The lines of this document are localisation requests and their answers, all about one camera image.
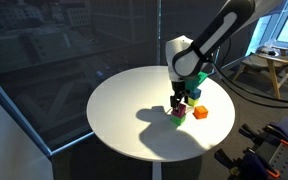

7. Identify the white table pedestal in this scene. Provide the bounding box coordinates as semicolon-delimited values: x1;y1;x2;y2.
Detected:
151;161;164;180

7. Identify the mulberry pink block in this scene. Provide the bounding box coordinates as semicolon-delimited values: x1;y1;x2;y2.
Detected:
171;103;187;119

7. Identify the wooden lounge chair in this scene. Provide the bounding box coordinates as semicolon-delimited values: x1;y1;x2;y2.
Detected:
232;45;288;100

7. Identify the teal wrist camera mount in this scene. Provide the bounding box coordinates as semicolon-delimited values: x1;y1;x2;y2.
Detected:
184;71;209;91

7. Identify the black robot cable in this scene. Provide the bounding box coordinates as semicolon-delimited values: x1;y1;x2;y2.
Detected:
217;71;288;110
212;61;288;105

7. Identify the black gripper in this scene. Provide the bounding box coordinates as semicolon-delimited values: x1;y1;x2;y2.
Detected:
169;79;189;111

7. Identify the orange block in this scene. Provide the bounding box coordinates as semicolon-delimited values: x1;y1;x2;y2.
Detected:
192;105;209;120

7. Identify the grey window sill frame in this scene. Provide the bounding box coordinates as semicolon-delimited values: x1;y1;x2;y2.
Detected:
0;65;96;158

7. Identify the yellow block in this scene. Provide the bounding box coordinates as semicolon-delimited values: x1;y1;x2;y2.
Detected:
186;96;200;108

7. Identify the black perforated metal plate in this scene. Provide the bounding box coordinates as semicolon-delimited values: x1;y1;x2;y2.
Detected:
266;116;288;180

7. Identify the blue block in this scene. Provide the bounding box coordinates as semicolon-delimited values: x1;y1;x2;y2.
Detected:
188;87;202;101

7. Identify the grey vertical window mullion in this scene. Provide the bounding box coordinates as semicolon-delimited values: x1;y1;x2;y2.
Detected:
156;0;163;67

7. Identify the orange purple spring clamp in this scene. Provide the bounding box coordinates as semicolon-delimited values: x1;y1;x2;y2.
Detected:
213;147;281;180
238;121;288;149

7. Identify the green block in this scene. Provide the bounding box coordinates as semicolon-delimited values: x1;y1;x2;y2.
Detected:
170;113;187;127

